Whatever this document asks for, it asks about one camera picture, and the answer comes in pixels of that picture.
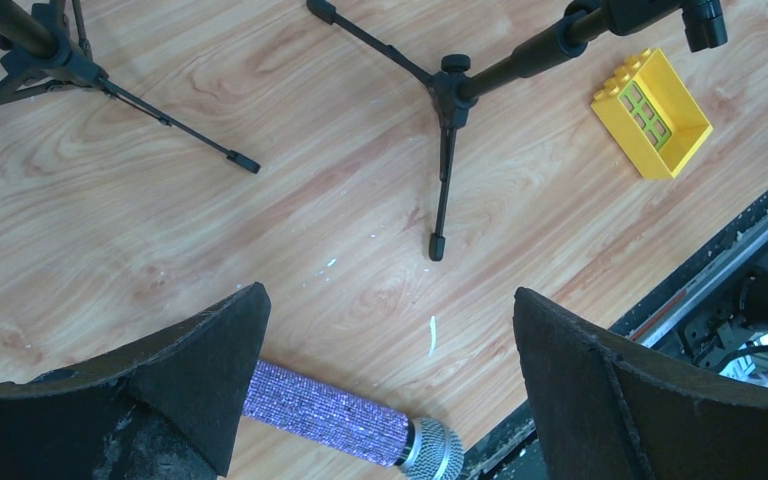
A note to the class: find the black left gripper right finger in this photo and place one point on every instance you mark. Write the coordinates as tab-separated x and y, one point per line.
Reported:
607	408

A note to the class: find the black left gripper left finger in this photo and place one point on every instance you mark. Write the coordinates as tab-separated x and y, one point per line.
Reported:
166	406

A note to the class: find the black tripod clip stand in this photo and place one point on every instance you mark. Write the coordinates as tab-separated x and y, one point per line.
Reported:
454	92

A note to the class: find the purple glitter microphone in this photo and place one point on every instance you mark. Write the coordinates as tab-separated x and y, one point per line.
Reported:
421	448

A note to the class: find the yellow toy brick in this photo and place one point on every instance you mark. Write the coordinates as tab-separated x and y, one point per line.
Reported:
651	115

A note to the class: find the tripod stand with shock mount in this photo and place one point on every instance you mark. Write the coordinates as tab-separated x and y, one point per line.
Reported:
41	56

